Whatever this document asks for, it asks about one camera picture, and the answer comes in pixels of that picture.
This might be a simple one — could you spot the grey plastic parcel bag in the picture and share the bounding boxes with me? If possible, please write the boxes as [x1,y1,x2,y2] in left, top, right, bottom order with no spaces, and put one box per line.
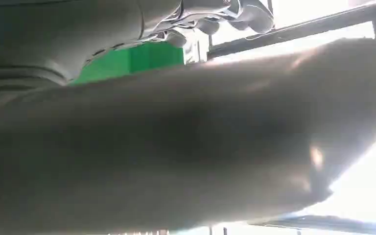
[0,38,376,235]

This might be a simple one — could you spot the black metal frame bar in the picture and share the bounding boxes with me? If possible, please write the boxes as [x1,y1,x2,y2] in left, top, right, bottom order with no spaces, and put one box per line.
[207,0,376,60]

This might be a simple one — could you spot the green plastic crate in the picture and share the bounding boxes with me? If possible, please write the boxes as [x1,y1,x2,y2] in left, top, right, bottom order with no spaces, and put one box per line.
[70,41,185,86]

